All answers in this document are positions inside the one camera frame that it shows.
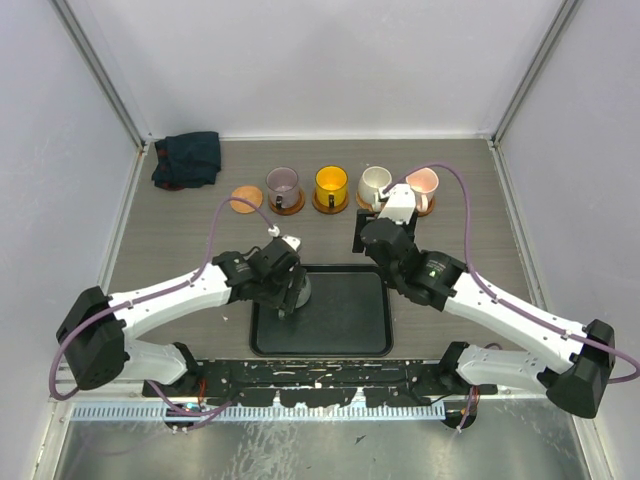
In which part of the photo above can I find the dark wooden coaster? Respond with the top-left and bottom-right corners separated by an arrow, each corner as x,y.
268,190 -> 306,216
416,195 -> 436,217
312,192 -> 349,215

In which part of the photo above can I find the dark blue folded cloth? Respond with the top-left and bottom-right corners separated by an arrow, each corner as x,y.
151,131 -> 222,191

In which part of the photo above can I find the purple mug black handle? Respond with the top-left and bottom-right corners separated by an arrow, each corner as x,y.
266,166 -> 300,210

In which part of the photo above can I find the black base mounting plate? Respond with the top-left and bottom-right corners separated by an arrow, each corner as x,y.
143,359 -> 470,408

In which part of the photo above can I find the white speckled mug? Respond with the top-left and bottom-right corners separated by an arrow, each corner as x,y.
356,166 -> 392,205

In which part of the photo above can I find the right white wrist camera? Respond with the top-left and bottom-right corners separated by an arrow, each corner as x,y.
376,183 -> 416,225

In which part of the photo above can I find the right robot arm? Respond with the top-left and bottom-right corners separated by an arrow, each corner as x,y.
352,209 -> 615,419

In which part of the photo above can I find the grey stoneware mug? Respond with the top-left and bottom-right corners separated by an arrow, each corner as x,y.
278,274 -> 312,319

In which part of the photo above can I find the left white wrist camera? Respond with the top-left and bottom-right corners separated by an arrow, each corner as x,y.
267,225 -> 302,252

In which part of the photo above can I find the perforated cable duct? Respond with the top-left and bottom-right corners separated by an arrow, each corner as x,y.
69,400 -> 446,422

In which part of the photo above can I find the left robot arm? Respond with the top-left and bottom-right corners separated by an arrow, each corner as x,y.
56,235 -> 309,396

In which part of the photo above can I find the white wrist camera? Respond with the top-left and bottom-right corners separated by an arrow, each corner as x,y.
376,183 -> 416,225
267,225 -> 302,252

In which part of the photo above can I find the light orange coaster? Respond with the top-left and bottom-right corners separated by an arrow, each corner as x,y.
230,185 -> 264,214

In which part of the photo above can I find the aluminium frame rail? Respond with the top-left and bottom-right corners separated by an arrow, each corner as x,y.
49,358 -> 594,401

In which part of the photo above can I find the yellow mug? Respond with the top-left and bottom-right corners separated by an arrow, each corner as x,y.
315,165 -> 348,209

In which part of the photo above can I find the woven rattan coaster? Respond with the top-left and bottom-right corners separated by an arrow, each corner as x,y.
356,193 -> 378,213

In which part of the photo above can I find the pink ceramic mug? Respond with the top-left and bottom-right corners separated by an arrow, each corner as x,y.
406,168 -> 439,203

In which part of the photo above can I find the black plastic tray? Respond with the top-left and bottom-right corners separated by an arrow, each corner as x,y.
249,264 -> 393,359

